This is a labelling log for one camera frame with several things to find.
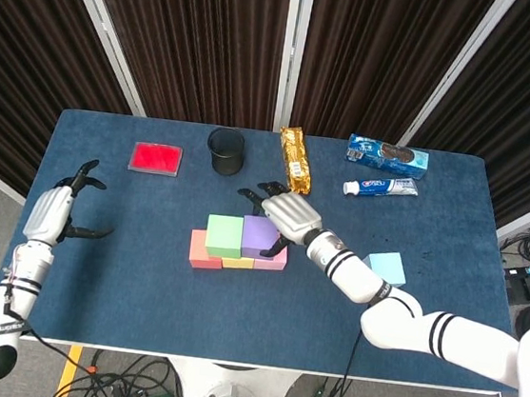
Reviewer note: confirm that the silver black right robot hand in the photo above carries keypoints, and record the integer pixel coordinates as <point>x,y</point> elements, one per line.
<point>291,216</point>

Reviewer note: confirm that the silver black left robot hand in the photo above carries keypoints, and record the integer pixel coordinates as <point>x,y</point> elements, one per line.
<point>47,214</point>

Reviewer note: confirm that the purple foam cube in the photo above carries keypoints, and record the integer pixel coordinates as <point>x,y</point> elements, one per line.
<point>256,236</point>

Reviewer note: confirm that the pink foam cube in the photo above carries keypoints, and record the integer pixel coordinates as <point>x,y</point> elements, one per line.
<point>273,265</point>

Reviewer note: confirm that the green foam cube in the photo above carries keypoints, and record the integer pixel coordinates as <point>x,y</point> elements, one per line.
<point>225,234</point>

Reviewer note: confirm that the yellow foam cube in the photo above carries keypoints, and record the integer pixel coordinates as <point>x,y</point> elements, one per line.
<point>238,263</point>

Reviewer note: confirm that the red foam cube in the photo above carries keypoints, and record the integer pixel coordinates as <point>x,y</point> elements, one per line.
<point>197,253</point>

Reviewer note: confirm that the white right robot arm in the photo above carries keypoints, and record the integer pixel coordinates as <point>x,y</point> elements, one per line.
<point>361,276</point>

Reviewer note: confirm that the gold foil snack packet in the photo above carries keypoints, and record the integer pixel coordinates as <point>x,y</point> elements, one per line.
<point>295,163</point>

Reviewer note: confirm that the black mesh pen holder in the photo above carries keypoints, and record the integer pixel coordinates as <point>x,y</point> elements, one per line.
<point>224,155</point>

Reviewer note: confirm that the white blue toothpaste tube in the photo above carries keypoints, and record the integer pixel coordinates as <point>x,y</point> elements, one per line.
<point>381,187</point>

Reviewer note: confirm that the blue cookie box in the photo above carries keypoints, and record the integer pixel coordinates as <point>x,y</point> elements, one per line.
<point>375,156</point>

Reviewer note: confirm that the blue table cloth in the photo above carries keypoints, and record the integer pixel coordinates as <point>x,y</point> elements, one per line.
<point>251,317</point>

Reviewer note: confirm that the light blue foam cube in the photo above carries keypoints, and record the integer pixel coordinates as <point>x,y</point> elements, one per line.
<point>388,267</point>

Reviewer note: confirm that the red ink pad case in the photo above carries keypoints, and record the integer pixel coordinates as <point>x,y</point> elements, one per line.
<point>154,158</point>

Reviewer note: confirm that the small orange floor object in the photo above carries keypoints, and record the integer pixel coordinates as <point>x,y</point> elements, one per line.
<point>90,370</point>

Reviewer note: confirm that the yellow floor tape strip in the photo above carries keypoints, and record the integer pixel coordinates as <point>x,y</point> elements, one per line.
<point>66,377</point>

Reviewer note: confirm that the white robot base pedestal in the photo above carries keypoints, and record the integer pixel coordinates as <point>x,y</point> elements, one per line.
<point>191,382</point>

